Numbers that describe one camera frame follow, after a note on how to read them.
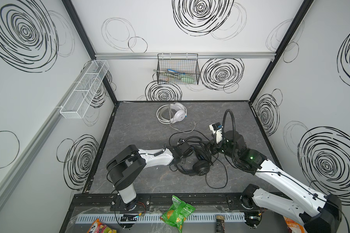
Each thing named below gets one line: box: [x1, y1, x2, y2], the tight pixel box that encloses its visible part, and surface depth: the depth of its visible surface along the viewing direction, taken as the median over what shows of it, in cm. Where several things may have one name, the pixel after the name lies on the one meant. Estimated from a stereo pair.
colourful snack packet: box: [86, 218, 118, 233], surface depth 65 cm
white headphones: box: [156, 101, 197, 134], surface depth 107 cm
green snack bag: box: [159, 194, 196, 233], surface depth 68 cm
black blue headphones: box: [175, 146, 212, 177], surface depth 81 cm
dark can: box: [215, 215, 226, 233], surface depth 67 cm
